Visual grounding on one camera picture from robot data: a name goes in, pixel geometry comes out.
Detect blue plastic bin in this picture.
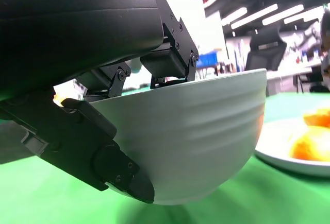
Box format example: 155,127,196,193
197,51,219,68

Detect grey round bowl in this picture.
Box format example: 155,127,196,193
90,68,268,206

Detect green tablecloth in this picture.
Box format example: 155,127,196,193
0,91,330,224

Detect black office chair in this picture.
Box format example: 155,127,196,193
244,27,288,72

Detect lavender round plate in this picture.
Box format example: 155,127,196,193
254,117,330,177

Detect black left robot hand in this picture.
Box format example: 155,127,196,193
0,0,199,204

